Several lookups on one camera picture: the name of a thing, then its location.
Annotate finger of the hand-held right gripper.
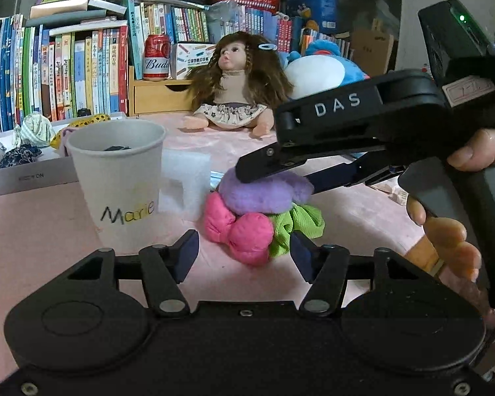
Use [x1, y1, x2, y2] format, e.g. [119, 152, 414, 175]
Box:
[305, 154, 405, 194]
[235, 142, 386, 184]

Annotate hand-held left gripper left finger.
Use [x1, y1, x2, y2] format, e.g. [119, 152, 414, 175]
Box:
[68, 229, 201, 318]

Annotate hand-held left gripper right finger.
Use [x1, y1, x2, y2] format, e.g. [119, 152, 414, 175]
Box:
[291, 231, 423, 318]

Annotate purple scrunchie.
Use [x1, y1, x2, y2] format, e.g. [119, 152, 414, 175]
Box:
[218, 168, 314, 215]

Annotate green scrunchie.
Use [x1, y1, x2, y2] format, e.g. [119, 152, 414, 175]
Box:
[268, 203, 326, 258]

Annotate pink bow scrunchie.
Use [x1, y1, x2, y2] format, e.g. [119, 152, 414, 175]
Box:
[203, 193, 274, 267]

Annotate grey cardboard tray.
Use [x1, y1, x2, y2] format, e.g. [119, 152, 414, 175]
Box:
[0, 109, 139, 199]

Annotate dark blue scrunchie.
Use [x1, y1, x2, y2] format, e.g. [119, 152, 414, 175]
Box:
[0, 144, 44, 170]

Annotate person's right hand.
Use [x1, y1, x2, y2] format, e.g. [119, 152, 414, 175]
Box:
[406, 128, 495, 283]

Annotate brown cardboard box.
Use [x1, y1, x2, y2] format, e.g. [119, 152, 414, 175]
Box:
[348, 18, 397, 77]

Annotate white foam block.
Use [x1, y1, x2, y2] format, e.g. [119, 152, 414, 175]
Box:
[159, 148, 212, 221]

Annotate blue plush toy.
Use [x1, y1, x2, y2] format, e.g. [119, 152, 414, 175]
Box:
[282, 39, 370, 100]

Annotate brown haired doll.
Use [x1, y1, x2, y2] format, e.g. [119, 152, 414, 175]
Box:
[182, 31, 294, 138]

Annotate paper cup with coloured lettering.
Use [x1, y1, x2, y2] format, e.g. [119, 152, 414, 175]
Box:
[65, 119, 167, 254]

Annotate white pencil print box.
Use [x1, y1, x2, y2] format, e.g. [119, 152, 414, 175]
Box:
[171, 42, 217, 80]

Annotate wooden drawer box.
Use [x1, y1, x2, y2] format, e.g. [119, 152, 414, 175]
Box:
[127, 65, 199, 117]

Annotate blue package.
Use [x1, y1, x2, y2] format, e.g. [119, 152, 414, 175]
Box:
[282, 0, 339, 36]

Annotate row of pink spine books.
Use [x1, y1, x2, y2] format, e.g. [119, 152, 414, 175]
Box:
[239, 4, 293, 52]

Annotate red drink can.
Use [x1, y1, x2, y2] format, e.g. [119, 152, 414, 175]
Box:
[142, 34, 172, 81]

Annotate row of small books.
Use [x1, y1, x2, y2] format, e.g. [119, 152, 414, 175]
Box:
[128, 2, 210, 46]

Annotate yellow dotted scrunchie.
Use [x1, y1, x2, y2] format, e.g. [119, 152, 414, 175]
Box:
[49, 113, 110, 149]

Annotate green plaid cloth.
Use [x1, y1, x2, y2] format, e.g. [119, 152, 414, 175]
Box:
[12, 111, 56, 148]

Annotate row of tall books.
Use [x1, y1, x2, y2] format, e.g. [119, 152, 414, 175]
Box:
[0, 16, 129, 133]

